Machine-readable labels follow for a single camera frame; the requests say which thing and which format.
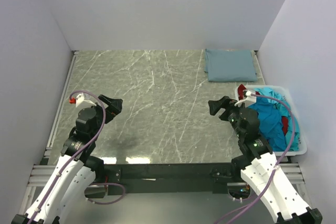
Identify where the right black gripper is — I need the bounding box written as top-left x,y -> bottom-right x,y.
208,95 -> 249,138

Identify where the teal blue t-shirt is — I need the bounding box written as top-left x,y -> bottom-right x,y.
249,97 -> 287,152

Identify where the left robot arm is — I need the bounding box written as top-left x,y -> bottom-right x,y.
12,90 -> 123,223

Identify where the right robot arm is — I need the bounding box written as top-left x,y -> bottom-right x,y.
208,92 -> 322,223

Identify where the red t-shirt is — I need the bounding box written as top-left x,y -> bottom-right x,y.
235,84 -> 292,136

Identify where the folded grey-blue t-shirt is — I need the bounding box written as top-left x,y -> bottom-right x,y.
204,49 -> 257,82

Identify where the light blue t-shirt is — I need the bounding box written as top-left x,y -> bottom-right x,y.
249,88 -> 300,152

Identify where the black mounting beam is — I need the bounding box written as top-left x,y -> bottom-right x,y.
83,163 -> 253,199

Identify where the white plastic laundry basket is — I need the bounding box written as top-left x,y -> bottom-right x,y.
235,84 -> 307,156

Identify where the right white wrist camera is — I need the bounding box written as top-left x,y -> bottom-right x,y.
234,90 -> 257,108

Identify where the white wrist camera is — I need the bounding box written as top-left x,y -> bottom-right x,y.
234,90 -> 257,108
69,92 -> 96,110

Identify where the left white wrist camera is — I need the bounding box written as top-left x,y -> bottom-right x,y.
69,92 -> 96,110

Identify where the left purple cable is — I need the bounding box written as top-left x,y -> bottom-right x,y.
26,90 -> 107,224

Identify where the purple cable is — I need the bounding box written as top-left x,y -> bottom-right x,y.
26,90 -> 107,224
214,91 -> 296,224

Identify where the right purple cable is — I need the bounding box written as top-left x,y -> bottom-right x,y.
214,91 -> 296,224

